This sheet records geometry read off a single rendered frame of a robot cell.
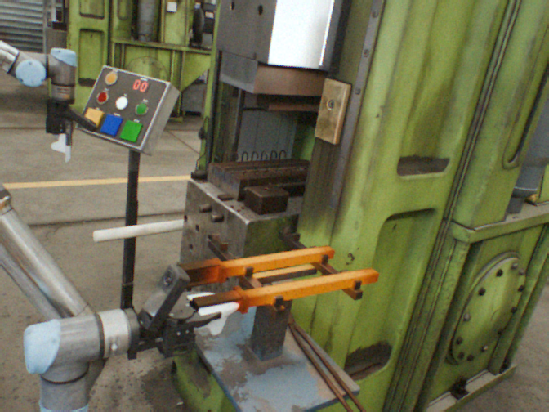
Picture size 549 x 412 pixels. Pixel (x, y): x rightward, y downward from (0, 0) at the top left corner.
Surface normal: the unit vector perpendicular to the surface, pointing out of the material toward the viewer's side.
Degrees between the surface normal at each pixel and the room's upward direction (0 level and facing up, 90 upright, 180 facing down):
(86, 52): 90
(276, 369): 0
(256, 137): 90
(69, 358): 90
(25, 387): 0
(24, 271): 77
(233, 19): 90
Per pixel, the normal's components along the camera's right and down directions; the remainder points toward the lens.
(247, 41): -0.79, 0.10
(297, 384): 0.16, -0.92
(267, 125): 0.60, 0.38
